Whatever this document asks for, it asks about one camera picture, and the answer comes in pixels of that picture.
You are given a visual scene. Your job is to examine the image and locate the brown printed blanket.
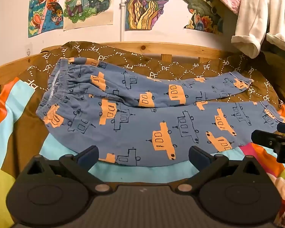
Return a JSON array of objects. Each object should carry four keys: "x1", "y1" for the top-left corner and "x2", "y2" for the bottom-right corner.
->
[{"x1": 18, "y1": 41, "x2": 285, "y2": 114}]

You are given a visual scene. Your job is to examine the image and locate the blond cartoon figure wall poster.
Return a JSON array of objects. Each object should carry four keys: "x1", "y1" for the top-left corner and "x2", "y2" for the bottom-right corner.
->
[{"x1": 63, "y1": 0, "x2": 114, "y2": 31}]

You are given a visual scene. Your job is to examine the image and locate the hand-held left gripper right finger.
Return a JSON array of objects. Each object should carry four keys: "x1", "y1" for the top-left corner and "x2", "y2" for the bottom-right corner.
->
[{"x1": 174, "y1": 145, "x2": 273, "y2": 194}]

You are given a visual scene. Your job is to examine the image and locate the white hanging garment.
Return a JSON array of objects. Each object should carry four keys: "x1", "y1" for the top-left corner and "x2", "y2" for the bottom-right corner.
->
[{"x1": 231, "y1": 0, "x2": 285, "y2": 59}]

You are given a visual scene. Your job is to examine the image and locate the colourful wavy wall poster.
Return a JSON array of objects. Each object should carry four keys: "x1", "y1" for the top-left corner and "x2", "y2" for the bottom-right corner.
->
[{"x1": 125, "y1": 0, "x2": 181, "y2": 31}]

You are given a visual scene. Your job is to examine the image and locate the torn colourful wall poster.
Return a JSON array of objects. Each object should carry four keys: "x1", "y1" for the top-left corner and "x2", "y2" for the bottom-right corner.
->
[{"x1": 180, "y1": 0, "x2": 225, "y2": 35}]

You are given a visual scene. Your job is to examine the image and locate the cartoon girl wall poster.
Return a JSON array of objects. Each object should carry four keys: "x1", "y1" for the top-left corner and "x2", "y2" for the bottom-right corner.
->
[{"x1": 28, "y1": 0, "x2": 69, "y2": 38}]

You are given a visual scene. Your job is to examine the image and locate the colourful striped bed sheet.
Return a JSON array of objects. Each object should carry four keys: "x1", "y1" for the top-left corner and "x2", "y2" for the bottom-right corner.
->
[{"x1": 0, "y1": 77, "x2": 285, "y2": 228}]

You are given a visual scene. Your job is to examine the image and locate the wooden bed frame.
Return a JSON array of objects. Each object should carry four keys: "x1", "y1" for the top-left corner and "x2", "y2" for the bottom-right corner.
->
[{"x1": 0, "y1": 41, "x2": 235, "y2": 95}]

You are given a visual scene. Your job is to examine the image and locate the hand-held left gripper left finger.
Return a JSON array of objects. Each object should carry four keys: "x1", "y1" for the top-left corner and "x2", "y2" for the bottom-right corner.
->
[{"x1": 15, "y1": 145, "x2": 114, "y2": 194}]

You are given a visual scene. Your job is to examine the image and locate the blue pants with orange print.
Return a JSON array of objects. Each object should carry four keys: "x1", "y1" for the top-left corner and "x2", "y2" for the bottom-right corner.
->
[{"x1": 36, "y1": 57, "x2": 285, "y2": 167}]

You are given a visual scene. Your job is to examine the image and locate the white wall pipe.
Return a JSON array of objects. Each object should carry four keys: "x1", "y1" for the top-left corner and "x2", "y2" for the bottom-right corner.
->
[{"x1": 119, "y1": 2, "x2": 125, "y2": 42}]

